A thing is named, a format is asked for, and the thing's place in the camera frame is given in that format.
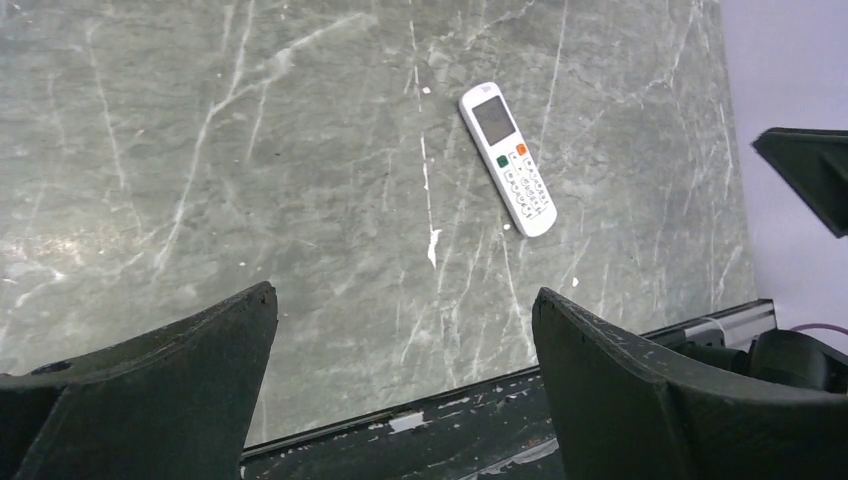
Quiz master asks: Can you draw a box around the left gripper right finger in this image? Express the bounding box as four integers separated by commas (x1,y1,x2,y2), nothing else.
532,288,847,479

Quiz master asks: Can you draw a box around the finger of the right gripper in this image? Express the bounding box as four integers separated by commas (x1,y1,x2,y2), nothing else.
752,127,847,238

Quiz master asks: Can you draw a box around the white remote control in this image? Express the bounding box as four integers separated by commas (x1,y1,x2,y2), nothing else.
459,82,558,238

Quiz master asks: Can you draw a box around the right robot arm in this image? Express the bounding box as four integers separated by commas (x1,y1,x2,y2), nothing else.
673,128,847,394

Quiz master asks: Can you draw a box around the aluminium rail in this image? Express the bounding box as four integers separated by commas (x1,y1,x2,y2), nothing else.
643,299,777,351

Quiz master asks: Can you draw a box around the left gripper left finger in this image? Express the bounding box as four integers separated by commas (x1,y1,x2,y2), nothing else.
1,281,278,479

